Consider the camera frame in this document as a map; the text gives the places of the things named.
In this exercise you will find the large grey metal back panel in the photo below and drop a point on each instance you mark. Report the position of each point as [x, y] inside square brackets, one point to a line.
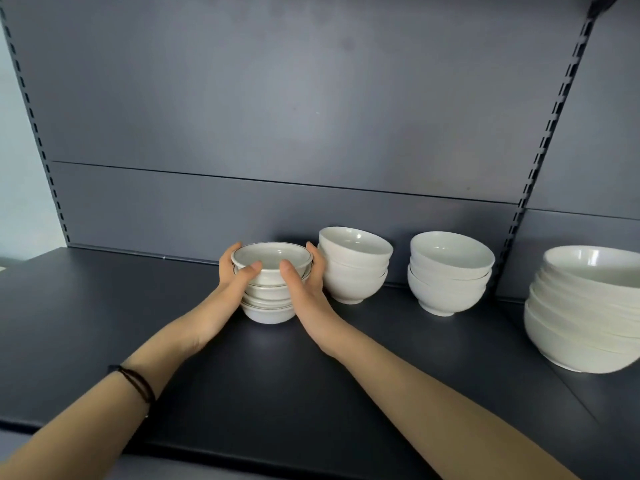
[600, 144]
[300, 94]

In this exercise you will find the grey slotted shelf upright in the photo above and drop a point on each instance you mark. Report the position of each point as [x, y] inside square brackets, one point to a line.
[35, 132]

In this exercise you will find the narrow grey metal back panel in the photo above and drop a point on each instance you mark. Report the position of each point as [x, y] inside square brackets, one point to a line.
[200, 214]

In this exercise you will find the person's left forearm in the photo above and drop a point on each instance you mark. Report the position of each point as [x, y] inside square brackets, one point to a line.
[90, 424]

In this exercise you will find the person's left hand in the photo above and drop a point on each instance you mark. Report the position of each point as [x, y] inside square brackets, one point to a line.
[215, 314]

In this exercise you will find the person's right forearm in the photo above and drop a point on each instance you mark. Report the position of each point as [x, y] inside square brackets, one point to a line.
[440, 414]

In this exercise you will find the person's right hand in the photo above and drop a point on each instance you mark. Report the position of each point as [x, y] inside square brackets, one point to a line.
[317, 314]

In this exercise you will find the group of white bowls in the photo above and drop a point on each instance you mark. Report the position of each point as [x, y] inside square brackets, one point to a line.
[575, 229]

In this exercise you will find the white wide-rimmed ceramic bowl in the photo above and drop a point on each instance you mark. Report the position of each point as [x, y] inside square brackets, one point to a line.
[270, 292]
[272, 254]
[267, 315]
[267, 303]

